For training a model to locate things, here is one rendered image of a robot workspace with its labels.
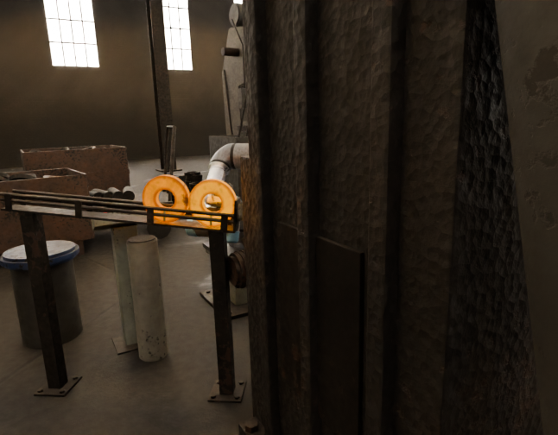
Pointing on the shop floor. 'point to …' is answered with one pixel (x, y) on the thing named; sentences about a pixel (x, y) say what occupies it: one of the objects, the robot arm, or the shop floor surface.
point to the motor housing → (237, 268)
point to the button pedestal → (126, 343)
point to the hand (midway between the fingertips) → (212, 199)
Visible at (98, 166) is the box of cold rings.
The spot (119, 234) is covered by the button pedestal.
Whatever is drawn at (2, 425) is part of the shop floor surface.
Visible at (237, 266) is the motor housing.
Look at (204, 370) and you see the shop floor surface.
